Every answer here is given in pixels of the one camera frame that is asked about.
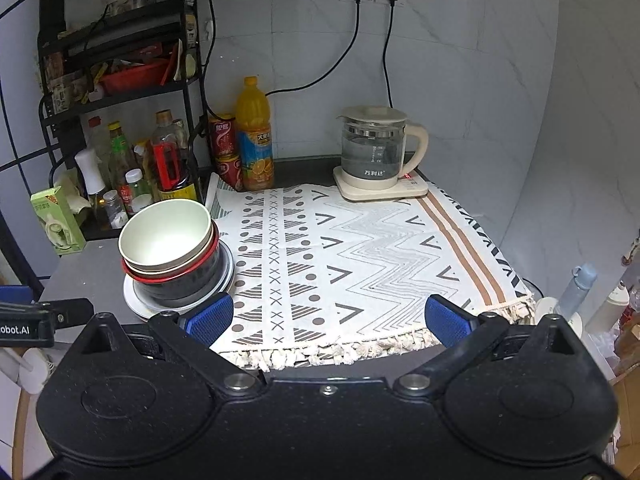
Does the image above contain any black metal shelf rack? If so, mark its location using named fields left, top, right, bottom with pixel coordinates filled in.
left=37, top=0, right=218, bottom=241

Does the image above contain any red and black bowl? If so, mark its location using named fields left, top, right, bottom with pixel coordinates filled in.
left=125, top=232, right=223, bottom=307

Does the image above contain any white cap oil sprayer bottle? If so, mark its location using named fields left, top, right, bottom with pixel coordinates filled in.
left=75, top=148, right=108, bottom=228

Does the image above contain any cream kettle base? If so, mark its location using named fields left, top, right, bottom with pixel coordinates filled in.
left=333, top=166, right=430, bottom=202

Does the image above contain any cardboard box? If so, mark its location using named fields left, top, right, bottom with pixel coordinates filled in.
left=612, top=370, right=640, bottom=461

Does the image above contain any clear bottle red cap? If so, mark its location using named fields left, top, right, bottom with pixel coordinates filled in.
left=85, top=116, right=108, bottom=161

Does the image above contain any blue grey thermos bottle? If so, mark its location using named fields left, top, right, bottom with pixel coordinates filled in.
left=555, top=263, right=598, bottom=318

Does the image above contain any cream bowl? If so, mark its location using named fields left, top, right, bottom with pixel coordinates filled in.
left=118, top=200, right=213, bottom=270
left=122, top=225, right=217, bottom=277

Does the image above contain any glass electric kettle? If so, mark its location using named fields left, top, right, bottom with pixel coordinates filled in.
left=336, top=105, right=430, bottom=186

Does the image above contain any yellow oil bottle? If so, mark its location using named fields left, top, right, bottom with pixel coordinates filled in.
left=134, top=140, right=156, bottom=196

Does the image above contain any green carton box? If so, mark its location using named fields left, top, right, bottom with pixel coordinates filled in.
left=30, top=186, right=87, bottom=256

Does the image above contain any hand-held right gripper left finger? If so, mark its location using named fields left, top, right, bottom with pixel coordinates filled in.
left=75, top=291, right=262, bottom=392

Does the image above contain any soy sauce bottle red handle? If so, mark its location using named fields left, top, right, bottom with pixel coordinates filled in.
left=150, top=110, right=198, bottom=206

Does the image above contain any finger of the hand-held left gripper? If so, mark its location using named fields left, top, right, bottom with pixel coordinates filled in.
left=39, top=298, right=96, bottom=332

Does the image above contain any small clear spice jar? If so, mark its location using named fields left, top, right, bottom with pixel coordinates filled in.
left=102, top=190, right=128, bottom=228

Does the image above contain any red plastic basket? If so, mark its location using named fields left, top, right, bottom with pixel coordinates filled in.
left=97, top=58, right=169, bottom=94

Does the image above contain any cream cloth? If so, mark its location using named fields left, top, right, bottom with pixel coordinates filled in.
left=52, top=167, right=91, bottom=213

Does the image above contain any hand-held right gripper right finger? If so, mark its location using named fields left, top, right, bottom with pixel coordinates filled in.
left=393, top=294, right=586, bottom=391

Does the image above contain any orange juice bottle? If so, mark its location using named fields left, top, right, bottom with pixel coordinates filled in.
left=235, top=76, right=275, bottom=192

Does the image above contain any black cable on rack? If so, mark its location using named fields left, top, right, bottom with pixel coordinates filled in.
left=192, top=0, right=221, bottom=136

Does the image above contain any white cap seasoning bottle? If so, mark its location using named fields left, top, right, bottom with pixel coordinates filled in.
left=125, top=169, right=151, bottom=211

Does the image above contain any black power cable with plug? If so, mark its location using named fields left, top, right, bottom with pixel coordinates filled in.
left=381, top=0, right=402, bottom=108
left=264, top=0, right=371, bottom=98

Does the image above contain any green label bottle yellow cap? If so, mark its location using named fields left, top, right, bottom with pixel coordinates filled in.
left=107, top=121, right=137, bottom=196

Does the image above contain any patterned fringed table mat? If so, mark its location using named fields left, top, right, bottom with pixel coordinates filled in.
left=205, top=172, right=536, bottom=371

